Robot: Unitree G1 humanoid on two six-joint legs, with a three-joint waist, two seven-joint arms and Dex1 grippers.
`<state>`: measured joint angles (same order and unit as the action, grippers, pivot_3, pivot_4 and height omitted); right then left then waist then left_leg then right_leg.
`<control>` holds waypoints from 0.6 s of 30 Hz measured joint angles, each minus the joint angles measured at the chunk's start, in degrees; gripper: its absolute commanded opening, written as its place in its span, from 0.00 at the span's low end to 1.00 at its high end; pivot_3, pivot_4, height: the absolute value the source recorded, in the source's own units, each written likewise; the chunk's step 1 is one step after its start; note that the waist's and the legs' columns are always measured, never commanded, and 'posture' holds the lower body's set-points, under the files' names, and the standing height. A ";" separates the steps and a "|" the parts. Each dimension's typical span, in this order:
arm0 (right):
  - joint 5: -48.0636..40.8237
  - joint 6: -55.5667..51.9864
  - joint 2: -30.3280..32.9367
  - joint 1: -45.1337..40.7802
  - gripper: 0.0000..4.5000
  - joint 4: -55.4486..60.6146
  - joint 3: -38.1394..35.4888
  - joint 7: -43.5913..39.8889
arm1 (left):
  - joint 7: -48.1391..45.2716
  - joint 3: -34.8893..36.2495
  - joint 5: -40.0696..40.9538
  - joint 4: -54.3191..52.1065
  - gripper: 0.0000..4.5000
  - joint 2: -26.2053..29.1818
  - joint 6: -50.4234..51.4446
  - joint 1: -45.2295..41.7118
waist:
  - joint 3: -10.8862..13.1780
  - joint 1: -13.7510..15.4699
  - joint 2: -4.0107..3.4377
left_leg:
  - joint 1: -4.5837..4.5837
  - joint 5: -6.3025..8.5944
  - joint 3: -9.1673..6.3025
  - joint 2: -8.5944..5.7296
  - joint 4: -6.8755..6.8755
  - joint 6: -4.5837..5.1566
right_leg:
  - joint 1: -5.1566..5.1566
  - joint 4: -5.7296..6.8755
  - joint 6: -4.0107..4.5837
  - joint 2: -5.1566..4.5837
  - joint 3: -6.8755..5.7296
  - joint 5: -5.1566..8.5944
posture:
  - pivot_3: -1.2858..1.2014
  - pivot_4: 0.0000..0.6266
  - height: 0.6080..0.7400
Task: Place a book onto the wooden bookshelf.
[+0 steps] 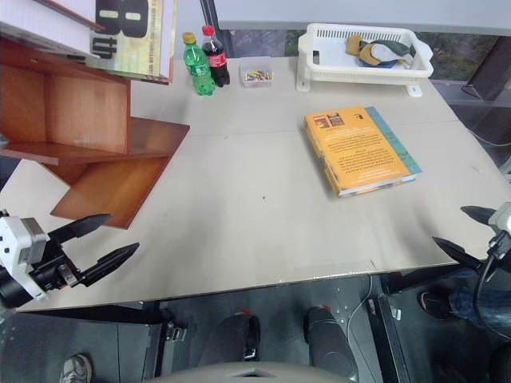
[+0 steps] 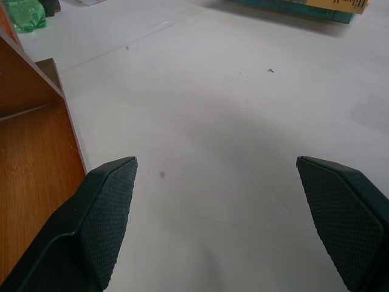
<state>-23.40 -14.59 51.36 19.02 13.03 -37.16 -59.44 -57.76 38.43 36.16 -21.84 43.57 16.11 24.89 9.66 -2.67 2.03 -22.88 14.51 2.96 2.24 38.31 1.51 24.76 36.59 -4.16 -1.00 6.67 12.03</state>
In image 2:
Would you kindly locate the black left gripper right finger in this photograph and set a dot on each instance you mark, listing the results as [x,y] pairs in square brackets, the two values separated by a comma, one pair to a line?
[343,219]

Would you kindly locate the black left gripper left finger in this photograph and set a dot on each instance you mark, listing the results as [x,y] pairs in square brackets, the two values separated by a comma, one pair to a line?
[91,225]

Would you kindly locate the wooden shelf unit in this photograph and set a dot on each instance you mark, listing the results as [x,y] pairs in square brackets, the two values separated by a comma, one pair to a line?
[27,130]

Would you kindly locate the teal and yellow box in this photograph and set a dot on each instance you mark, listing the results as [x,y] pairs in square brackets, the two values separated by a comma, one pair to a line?
[304,10]

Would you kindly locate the green plastic bottle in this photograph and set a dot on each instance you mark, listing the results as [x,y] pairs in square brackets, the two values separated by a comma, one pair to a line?
[25,15]

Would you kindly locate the dark plastic bottle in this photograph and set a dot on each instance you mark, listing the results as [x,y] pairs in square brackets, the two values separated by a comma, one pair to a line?
[50,6]

